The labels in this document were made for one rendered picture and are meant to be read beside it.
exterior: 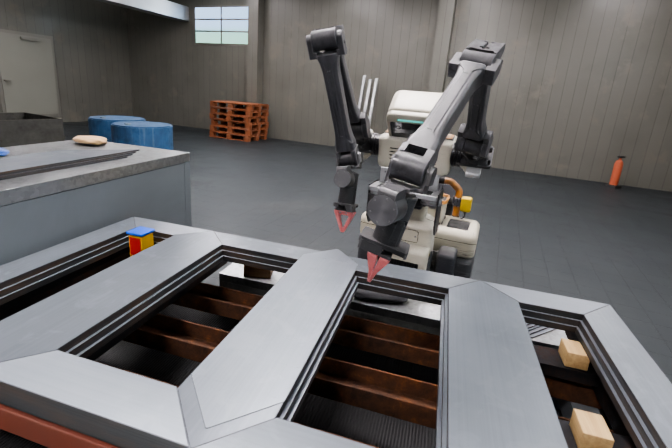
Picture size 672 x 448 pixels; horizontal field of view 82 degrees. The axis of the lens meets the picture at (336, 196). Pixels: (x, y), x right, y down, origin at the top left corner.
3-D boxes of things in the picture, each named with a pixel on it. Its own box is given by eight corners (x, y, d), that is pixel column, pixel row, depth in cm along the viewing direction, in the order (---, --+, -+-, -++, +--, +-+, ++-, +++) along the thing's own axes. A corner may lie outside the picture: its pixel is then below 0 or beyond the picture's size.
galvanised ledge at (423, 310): (612, 366, 113) (615, 358, 112) (219, 280, 145) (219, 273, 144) (589, 328, 131) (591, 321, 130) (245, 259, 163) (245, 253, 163)
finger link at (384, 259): (376, 292, 78) (393, 252, 75) (344, 278, 79) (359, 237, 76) (381, 278, 84) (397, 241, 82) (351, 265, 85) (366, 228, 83)
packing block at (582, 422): (609, 458, 68) (615, 441, 67) (578, 450, 70) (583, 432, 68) (597, 431, 74) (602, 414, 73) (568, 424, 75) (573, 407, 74)
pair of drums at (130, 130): (129, 183, 505) (124, 113, 482) (197, 200, 454) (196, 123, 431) (69, 194, 441) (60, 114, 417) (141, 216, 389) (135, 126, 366)
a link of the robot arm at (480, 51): (515, 29, 93) (474, 23, 97) (496, 66, 88) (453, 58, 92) (491, 145, 130) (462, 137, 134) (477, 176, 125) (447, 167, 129)
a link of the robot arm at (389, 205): (439, 166, 74) (397, 153, 77) (422, 169, 64) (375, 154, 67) (420, 224, 77) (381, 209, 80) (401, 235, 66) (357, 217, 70)
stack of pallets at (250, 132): (269, 139, 1020) (270, 104, 997) (249, 142, 943) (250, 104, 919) (230, 134, 1067) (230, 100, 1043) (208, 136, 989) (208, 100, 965)
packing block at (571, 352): (587, 371, 91) (591, 357, 90) (564, 366, 92) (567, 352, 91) (579, 355, 96) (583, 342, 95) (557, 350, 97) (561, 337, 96)
